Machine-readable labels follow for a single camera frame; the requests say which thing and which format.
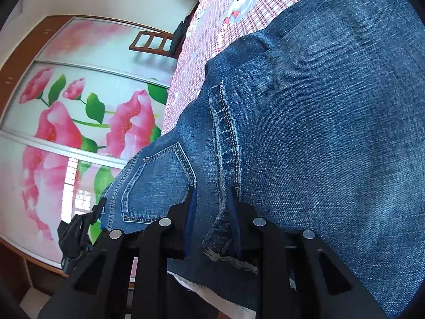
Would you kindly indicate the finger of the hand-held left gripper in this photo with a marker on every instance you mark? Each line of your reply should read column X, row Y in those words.
column 98, row 211

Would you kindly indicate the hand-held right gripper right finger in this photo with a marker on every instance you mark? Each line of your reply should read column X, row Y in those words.
column 233, row 216

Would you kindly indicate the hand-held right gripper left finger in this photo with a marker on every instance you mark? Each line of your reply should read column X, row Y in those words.
column 190, row 216

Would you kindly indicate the blue denim pants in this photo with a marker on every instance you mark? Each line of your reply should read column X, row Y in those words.
column 315, row 123

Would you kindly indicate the flower print sliding wardrobe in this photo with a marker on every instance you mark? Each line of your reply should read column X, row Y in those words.
column 66, row 106

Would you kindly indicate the wooden chair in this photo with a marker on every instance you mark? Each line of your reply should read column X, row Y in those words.
column 149, row 41

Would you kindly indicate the dark folded clothes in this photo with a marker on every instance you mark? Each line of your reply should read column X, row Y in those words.
column 179, row 36

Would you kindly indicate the bed with pink checked sheet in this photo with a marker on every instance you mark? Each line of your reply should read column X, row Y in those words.
column 212, row 30

